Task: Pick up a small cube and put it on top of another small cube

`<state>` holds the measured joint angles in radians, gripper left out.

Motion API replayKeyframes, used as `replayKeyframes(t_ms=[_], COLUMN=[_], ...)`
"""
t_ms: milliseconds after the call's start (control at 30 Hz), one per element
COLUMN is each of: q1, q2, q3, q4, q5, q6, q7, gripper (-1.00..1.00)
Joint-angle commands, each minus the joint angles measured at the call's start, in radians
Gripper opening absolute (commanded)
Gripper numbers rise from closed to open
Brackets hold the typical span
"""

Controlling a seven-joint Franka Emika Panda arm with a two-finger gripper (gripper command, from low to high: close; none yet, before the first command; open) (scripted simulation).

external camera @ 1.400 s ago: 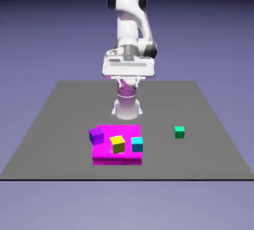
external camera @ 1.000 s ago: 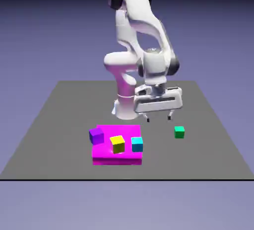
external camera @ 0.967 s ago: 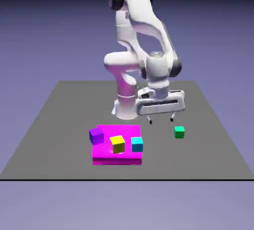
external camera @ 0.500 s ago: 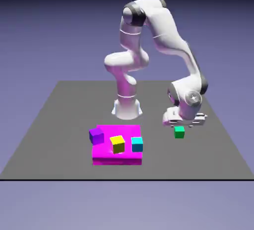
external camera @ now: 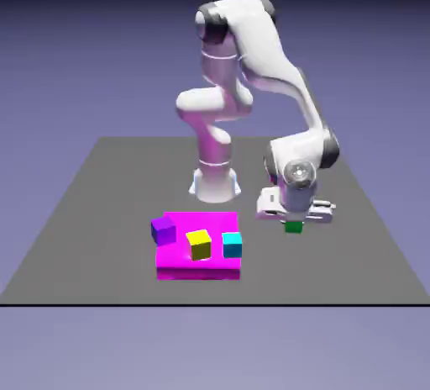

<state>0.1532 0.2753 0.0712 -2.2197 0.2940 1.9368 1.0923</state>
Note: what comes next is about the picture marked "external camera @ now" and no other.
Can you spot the large magenta box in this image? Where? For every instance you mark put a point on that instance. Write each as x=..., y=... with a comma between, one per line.
x=198, y=265

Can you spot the small cyan cube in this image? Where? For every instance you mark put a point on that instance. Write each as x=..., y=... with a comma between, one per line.
x=232, y=245

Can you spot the small yellow cube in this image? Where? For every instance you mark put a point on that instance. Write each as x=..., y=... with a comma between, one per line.
x=199, y=244

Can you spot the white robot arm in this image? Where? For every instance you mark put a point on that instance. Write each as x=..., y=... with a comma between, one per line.
x=258, y=47

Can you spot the small green cube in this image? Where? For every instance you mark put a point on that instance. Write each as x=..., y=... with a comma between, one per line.
x=293, y=227

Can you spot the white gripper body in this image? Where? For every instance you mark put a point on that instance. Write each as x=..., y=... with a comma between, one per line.
x=268, y=206

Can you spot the small purple cube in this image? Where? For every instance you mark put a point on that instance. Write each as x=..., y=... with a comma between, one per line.
x=164, y=230

